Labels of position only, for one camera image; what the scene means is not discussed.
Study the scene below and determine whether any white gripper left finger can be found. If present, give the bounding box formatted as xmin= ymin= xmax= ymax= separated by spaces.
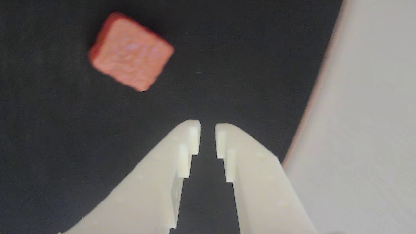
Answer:
xmin=60 ymin=119 xmax=201 ymax=234

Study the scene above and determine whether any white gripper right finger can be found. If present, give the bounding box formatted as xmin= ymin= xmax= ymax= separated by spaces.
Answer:
xmin=215 ymin=123 xmax=318 ymax=234

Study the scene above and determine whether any red toy cube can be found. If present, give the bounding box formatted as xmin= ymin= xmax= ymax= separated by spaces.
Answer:
xmin=88 ymin=11 xmax=175 ymax=93

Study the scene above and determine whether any white round plate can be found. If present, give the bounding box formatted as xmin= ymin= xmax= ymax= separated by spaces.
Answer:
xmin=281 ymin=0 xmax=416 ymax=234

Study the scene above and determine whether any black mouse mat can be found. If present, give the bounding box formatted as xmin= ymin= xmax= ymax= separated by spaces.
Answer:
xmin=0 ymin=0 xmax=343 ymax=234

